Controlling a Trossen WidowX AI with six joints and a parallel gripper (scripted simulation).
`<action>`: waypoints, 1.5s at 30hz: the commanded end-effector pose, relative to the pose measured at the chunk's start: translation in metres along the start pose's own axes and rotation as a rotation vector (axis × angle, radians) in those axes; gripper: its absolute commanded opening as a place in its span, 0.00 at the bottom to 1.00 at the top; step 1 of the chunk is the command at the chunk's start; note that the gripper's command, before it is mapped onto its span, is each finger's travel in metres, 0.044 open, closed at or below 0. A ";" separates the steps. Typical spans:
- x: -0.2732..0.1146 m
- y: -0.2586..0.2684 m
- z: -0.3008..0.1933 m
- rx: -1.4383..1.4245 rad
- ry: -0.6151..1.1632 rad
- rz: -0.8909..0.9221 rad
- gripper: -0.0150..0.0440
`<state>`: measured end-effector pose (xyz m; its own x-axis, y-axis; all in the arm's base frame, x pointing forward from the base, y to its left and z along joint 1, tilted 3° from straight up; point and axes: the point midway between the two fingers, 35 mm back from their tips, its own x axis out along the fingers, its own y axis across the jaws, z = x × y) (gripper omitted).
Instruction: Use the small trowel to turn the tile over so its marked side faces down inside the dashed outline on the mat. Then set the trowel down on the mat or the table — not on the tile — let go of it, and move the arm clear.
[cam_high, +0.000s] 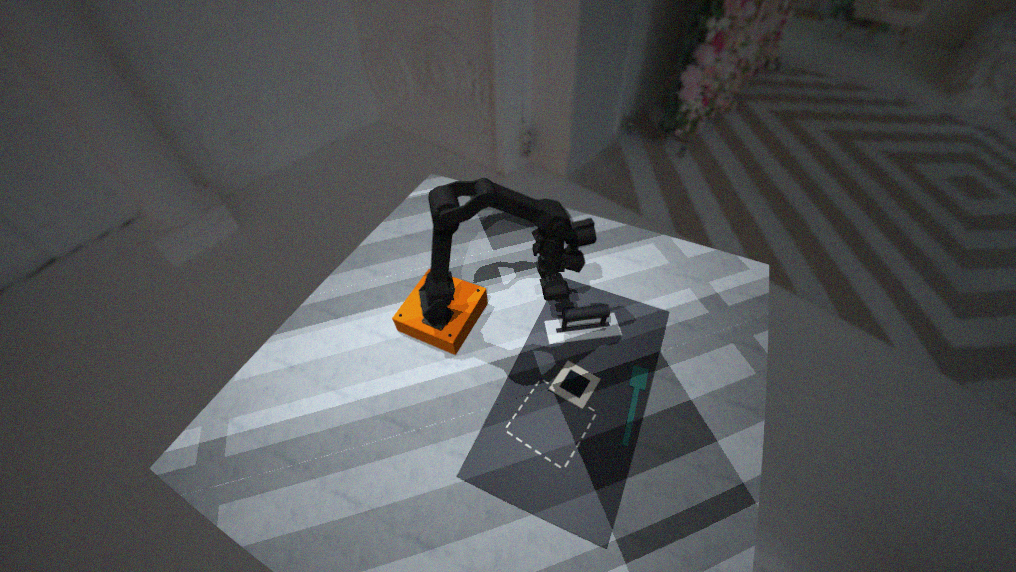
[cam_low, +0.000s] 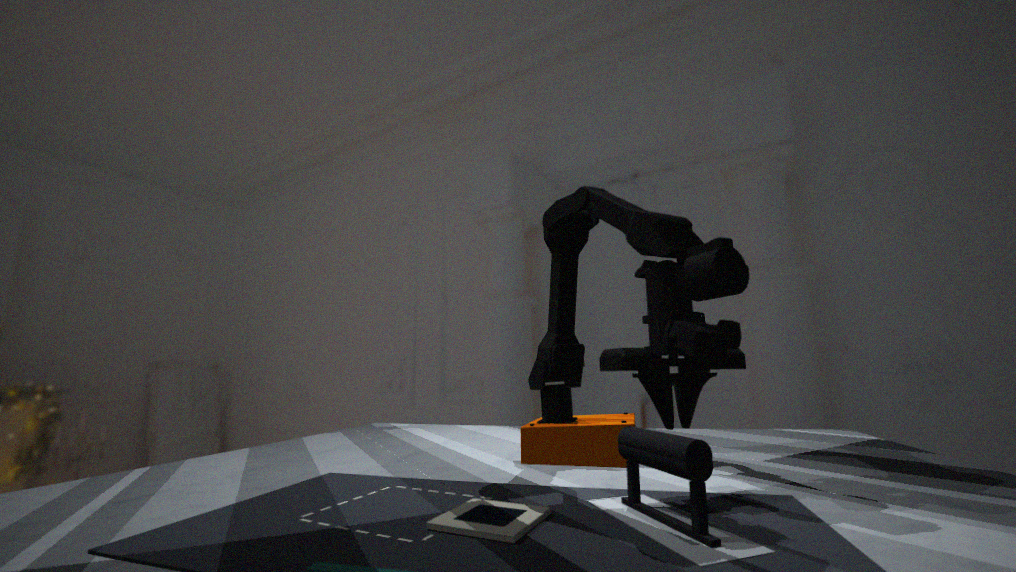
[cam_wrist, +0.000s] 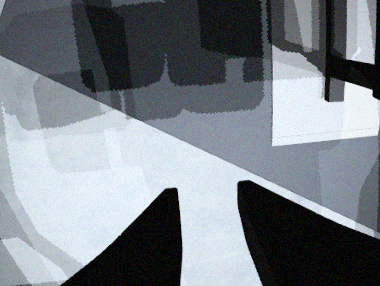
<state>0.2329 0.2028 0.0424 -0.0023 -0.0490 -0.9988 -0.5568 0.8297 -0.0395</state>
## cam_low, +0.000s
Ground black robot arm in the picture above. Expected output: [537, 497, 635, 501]
[528, 186, 749, 424]

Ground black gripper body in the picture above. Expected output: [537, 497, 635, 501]
[600, 304, 746, 373]

